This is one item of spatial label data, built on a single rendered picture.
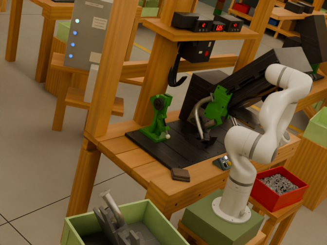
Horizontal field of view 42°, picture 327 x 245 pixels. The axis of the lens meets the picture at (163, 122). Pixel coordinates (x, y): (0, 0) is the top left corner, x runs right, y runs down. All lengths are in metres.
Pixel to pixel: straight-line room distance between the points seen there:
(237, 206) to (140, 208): 0.44
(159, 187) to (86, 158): 0.59
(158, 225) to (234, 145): 0.48
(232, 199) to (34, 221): 1.62
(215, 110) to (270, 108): 0.73
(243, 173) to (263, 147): 0.16
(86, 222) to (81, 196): 0.90
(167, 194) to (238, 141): 0.49
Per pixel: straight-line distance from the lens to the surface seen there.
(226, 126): 3.08
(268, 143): 1.88
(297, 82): 2.06
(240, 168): 1.94
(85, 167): 2.61
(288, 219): 2.83
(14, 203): 3.32
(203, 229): 2.03
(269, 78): 2.10
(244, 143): 1.88
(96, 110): 2.43
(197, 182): 2.33
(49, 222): 3.20
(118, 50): 2.29
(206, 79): 2.78
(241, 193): 2.00
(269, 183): 2.62
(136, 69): 2.59
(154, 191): 2.21
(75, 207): 2.80
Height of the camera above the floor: 2.12
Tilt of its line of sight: 26 degrees down
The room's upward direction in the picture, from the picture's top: 17 degrees clockwise
